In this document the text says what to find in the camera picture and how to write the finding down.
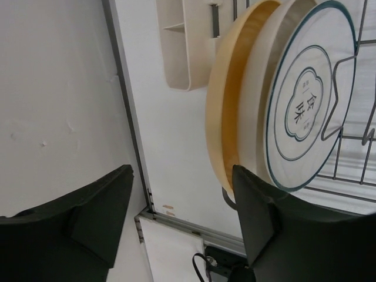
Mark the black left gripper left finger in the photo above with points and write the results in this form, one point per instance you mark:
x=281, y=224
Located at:
x=72, y=238

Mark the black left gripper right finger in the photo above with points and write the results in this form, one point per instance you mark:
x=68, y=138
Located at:
x=289, y=239

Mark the yellow plate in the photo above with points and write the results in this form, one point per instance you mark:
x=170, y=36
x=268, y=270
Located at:
x=224, y=87

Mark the cream white plate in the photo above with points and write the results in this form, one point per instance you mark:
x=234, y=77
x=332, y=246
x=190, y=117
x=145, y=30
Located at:
x=261, y=65

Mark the cream plastic cutlery holder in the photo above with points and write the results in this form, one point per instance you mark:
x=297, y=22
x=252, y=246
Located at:
x=190, y=33

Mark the aluminium table rail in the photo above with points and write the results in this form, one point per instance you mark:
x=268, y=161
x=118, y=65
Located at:
x=167, y=133

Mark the grey wire dish rack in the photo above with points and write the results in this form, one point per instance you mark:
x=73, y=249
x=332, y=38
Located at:
x=349, y=175

